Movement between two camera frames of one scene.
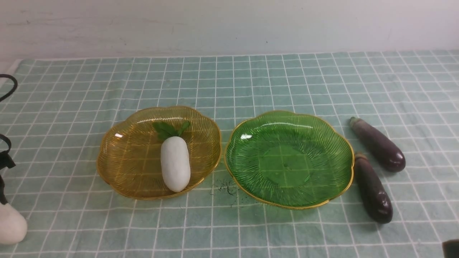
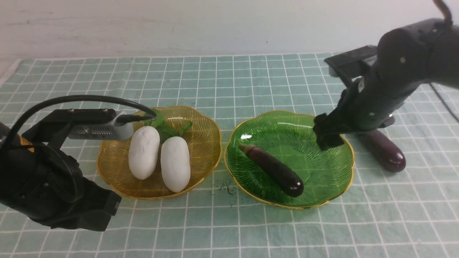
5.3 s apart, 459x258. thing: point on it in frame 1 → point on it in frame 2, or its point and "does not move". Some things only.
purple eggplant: [386, 154] does not move
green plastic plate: [288, 160] does not move
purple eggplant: [378, 200] → [273, 171]
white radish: [13, 226] → [143, 151]
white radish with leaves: [175, 162] does not move
